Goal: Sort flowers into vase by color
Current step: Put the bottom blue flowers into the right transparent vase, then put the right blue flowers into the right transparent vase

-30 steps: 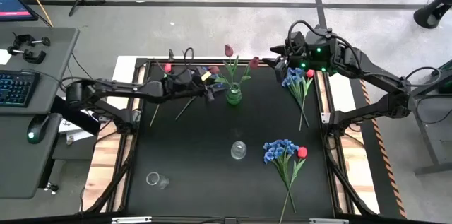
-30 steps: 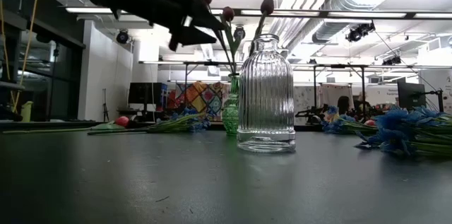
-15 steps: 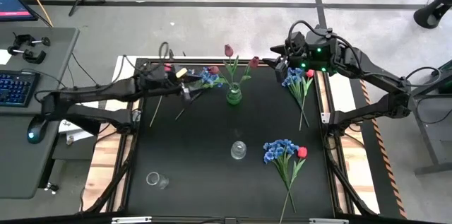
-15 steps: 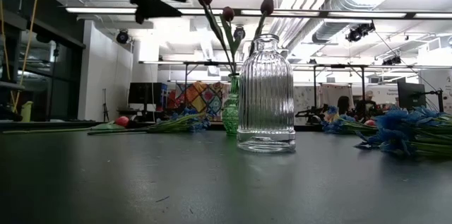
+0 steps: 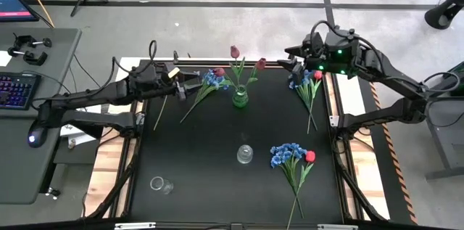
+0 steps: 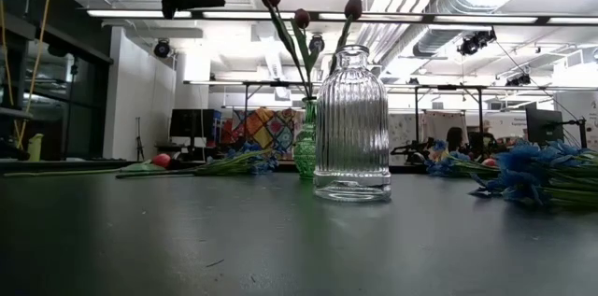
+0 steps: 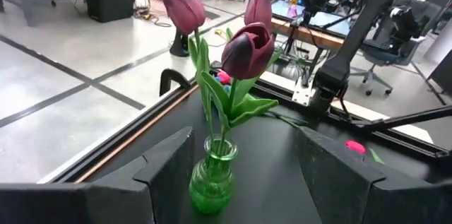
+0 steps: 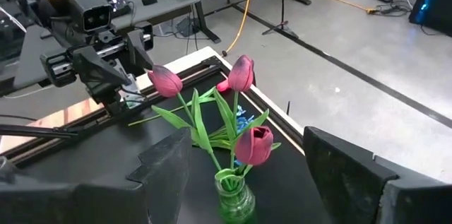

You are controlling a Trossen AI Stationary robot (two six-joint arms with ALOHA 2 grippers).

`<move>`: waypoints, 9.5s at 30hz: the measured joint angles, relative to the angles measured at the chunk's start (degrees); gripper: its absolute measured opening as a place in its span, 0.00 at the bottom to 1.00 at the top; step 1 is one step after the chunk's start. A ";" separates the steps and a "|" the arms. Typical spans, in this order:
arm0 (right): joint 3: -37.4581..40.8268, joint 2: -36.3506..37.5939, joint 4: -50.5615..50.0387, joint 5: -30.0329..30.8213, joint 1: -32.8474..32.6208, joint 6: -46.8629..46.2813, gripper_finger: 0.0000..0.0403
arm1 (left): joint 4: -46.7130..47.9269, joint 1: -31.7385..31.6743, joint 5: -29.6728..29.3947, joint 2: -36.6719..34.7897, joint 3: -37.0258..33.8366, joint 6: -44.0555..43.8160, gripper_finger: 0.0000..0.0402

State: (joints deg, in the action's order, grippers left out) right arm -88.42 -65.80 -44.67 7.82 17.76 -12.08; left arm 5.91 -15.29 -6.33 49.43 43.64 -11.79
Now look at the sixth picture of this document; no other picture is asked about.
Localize silver ventilation duct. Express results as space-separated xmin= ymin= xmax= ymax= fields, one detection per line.
xmin=411 ymin=0 xmax=529 ymax=59

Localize person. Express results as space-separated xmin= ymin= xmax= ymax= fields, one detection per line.
xmin=446 ymin=126 xmax=464 ymax=153

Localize overhead LED light bar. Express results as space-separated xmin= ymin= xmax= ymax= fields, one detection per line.
xmin=86 ymin=8 xmax=598 ymax=26

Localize colourful patchwork cloth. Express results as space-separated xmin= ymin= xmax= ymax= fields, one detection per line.
xmin=231 ymin=107 xmax=303 ymax=153

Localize black background rig frame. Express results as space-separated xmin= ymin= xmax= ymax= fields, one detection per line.
xmin=184 ymin=79 xmax=315 ymax=148
xmin=387 ymin=84 xmax=487 ymax=146

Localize clear ribbed glass vase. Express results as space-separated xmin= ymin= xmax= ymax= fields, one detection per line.
xmin=312 ymin=44 xmax=392 ymax=204

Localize pale yellow plastic jug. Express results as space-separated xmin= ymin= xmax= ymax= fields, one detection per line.
xmin=27 ymin=133 xmax=45 ymax=162

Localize black tripod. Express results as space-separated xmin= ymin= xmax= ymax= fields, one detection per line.
xmin=134 ymin=117 xmax=145 ymax=160

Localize green patterned glass vase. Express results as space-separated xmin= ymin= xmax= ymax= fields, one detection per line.
xmin=292 ymin=97 xmax=320 ymax=180

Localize yellow cable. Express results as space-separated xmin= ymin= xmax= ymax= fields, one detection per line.
xmin=0 ymin=0 xmax=58 ymax=148

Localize black ceiling spotlight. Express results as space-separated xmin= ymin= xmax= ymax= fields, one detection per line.
xmin=307 ymin=34 xmax=326 ymax=53
xmin=504 ymin=74 xmax=532 ymax=88
xmin=153 ymin=38 xmax=172 ymax=59
xmin=456 ymin=28 xmax=497 ymax=57

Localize black computer monitor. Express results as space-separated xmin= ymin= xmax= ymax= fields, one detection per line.
xmin=169 ymin=108 xmax=211 ymax=139
xmin=525 ymin=107 xmax=565 ymax=146

